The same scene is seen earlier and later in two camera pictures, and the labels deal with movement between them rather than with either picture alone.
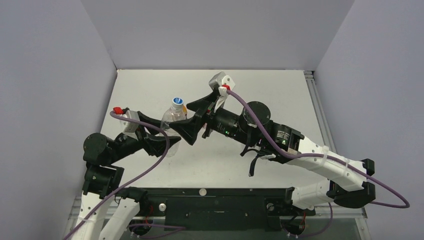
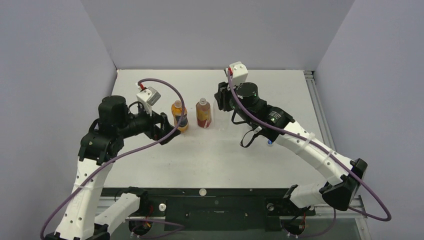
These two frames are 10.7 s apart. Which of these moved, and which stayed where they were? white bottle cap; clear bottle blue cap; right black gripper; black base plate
Moved: clear bottle blue cap; right black gripper
Stayed: black base plate; white bottle cap
